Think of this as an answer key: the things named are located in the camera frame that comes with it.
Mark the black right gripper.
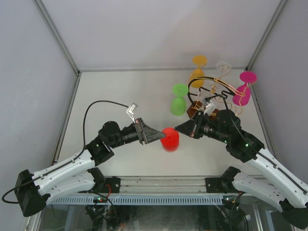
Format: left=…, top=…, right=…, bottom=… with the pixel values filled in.
left=174, top=110, right=230, bottom=144

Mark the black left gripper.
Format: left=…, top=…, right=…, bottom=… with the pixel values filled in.
left=109, top=118, right=165, bottom=149

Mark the red wine glass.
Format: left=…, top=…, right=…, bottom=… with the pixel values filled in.
left=160, top=128, right=180, bottom=152

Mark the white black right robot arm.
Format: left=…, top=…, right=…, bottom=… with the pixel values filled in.
left=175, top=109, right=308, bottom=230

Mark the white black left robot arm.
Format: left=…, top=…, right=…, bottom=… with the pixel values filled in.
left=14, top=118, right=165, bottom=217

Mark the brown wooden rack base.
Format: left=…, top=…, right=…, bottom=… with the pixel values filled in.
left=186, top=103, right=238, bottom=121

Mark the green wine glass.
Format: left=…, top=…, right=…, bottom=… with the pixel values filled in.
left=170, top=83, right=188, bottom=116

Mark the clear wine glass front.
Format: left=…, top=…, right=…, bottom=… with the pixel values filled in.
left=197, top=90, right=211, bottom=103

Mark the clear wine glass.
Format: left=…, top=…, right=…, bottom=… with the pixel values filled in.
left=216, top=62, right=231, bottom=79
left=197, top=90, right=211, bottom=103

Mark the pink wine glass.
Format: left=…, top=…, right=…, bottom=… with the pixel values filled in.
left=232, top=71, right=257, bottom=106

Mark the yellow wine glass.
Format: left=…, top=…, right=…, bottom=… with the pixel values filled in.
left=188, top=55, right=207, bottom=89

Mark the clear wine glass back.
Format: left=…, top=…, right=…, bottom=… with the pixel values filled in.
left=216, top=62, right=231, bottom=79

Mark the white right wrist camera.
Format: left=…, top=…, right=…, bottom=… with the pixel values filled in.
left=203, top=98, right=216, bottom=116

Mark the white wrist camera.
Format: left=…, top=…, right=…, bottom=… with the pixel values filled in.
left=203, top=98, right=216, bottom=116
left=126, top=103, right=138, bottom=123

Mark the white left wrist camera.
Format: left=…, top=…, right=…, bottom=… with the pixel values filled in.
left=126, top=103, right=138, bottom=123

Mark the black right camera cable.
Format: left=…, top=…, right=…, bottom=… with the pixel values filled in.
left=209, top=95, right=244, bottom=150

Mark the black camera cable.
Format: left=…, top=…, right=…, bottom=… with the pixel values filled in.
left=1, top=100, right=130, bottom=204
left=209, top=95, right=244, bottom=150

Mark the aluminium mounting rail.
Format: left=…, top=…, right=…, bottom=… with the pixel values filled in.
left=106, top=176, right=227, bottom=195

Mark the gold wire glass rack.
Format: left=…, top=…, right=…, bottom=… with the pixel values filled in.
left=187, top=74, right=244, bottom=115

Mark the blue slotted cable duct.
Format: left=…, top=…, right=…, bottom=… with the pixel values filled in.
left=51, top=194, right=224, bottom=205

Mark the black left camera cable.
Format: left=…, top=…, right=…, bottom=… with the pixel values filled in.
left=1, top=100, right=130, bottom=204

